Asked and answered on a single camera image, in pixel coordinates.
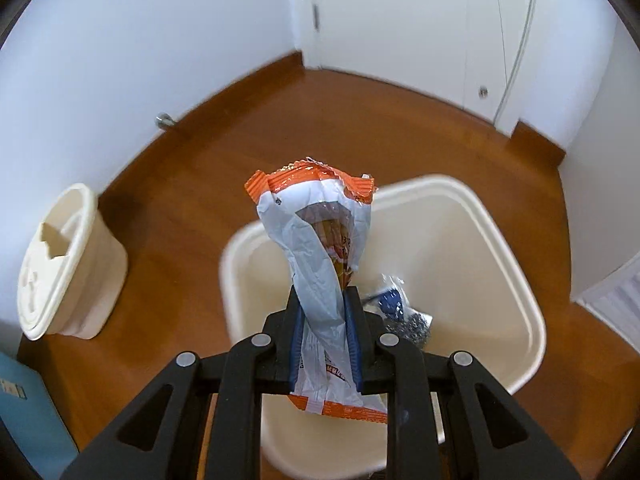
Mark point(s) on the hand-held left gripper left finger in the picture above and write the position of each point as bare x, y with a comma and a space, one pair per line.
295, 345

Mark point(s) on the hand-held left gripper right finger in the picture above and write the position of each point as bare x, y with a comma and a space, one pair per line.
354, 345

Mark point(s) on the steel scrubbers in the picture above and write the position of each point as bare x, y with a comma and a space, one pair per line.
415, 327

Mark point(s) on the white orange snack wrapper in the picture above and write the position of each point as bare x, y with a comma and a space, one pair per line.
310, 260

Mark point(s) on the beige plastic waste bin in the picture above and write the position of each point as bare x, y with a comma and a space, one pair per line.
470, 260

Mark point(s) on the beige lidded bucket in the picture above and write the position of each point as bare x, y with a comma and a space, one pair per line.
70, 270

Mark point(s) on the metal door stopper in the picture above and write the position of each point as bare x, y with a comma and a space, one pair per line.
163, 120

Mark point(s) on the white louvered closet door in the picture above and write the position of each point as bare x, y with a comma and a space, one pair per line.
615, 305

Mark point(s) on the teal storage box white lid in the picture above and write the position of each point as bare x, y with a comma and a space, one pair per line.
30, 410

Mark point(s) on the door hinge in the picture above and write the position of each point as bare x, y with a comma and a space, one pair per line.
315, 16

